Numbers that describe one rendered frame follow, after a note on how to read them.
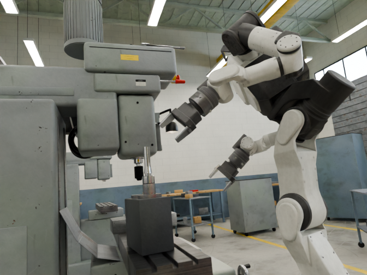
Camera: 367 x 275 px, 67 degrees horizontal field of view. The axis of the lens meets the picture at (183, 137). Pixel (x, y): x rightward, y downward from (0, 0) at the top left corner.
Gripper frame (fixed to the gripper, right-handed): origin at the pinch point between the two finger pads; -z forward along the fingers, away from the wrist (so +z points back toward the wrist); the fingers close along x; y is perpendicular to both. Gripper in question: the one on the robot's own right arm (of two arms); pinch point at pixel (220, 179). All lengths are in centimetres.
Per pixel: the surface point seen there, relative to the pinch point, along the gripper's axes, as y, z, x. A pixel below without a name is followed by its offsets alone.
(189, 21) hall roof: -499, 280, 610
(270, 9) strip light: -302, 291, 262
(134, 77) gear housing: 37, 11, 57
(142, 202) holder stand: 53, -21, -4
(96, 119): 44, -16, 49
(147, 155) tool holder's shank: 51, -9, 10
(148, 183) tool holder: 49, -16, 2
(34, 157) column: 64, -40, 41
